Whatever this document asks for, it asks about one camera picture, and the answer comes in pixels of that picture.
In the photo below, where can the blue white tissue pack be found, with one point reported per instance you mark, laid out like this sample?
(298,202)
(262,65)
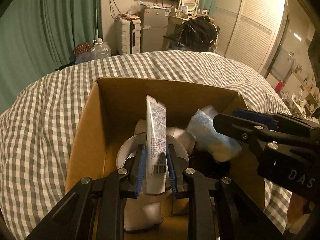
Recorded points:
(221,147)

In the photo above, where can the white cosmetic tube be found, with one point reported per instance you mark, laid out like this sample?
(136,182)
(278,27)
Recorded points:
(156,145)

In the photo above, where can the green left curtain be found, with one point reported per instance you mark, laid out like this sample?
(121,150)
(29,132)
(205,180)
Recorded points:
(39,36)

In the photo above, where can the brown cardboard box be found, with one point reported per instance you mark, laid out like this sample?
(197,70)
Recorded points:
(111,112)

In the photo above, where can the silver mini fridge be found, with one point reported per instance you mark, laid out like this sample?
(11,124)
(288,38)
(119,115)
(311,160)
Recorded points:
(154,28)

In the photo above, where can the white suitcase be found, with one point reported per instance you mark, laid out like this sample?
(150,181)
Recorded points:
(128,36)

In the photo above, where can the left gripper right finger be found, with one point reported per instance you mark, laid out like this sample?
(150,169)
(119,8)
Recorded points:
(218,209)

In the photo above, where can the white tape roll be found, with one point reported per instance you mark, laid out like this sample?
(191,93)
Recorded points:
(132,143)

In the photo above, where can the black clothes pile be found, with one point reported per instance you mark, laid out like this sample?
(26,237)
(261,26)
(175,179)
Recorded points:
(197,35)

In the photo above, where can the clear water jug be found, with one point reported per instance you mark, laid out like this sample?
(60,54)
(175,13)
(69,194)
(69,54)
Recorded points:
(100,50)

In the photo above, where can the white bottle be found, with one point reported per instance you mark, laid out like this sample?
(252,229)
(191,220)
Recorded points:
(141,215)

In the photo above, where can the white sliding wardrobe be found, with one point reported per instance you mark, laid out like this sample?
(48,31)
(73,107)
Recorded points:
(248,29)

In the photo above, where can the brown patterned basket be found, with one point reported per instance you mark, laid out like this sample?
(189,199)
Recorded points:
(82,48)

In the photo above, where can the red fire extinguisher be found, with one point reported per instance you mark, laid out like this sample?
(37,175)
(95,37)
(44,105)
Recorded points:
(279,86)

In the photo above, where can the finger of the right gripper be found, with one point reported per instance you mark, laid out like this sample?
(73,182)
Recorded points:
(261,118)
(241,129)

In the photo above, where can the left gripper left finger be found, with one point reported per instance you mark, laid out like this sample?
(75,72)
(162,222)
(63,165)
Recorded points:
(94,209)

